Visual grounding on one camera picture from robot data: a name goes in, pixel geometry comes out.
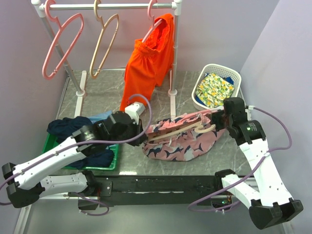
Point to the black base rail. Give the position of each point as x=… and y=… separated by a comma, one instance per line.
x=114, y=190

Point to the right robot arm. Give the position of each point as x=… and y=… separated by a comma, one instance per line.
x=271, y=204

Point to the navy blue garment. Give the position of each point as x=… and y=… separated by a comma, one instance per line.
x=63, y=128

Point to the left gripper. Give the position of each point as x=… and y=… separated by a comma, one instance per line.
x=139, y=140

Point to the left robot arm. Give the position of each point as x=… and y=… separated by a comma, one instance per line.
x=28, y=182

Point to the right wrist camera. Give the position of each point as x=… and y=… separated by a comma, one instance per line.
x=250, y=107

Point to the green plastic tray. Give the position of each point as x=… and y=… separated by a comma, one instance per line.
x=114, y=161

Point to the light blue shorts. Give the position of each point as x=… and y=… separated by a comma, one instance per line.
x=98, y=117

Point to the lemon print cloth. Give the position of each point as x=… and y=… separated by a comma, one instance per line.
x=213, y=89

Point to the white clothes rack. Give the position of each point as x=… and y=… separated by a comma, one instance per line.
x=55, y=29

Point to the blue cloth in basket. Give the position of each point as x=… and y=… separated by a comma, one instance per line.
x=228, y=79

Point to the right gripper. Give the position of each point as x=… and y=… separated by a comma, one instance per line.
x=214, y=119

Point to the pink hanger holding shorts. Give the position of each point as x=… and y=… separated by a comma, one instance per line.
x=151, y=17

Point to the orange shorts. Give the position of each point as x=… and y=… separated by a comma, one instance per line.
x=149, y=62

